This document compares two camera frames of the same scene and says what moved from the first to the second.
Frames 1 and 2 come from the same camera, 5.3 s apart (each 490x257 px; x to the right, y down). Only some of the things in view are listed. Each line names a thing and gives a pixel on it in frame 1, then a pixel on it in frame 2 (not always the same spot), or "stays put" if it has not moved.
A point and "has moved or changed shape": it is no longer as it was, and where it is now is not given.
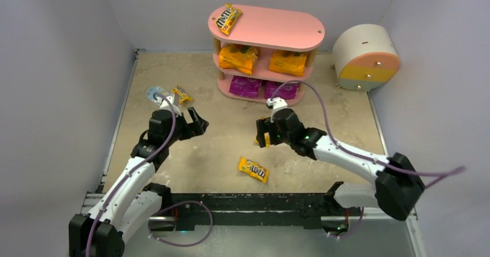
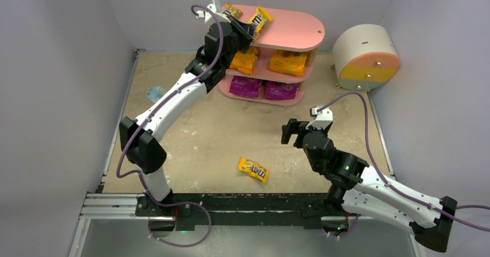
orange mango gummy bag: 237,56 stays put
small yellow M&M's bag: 183,97 has moved or changed shape
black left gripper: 190,123 → 240,29
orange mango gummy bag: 288,62 stays put
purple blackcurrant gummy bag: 245,86 stays put
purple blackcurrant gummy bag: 287,91 stays put
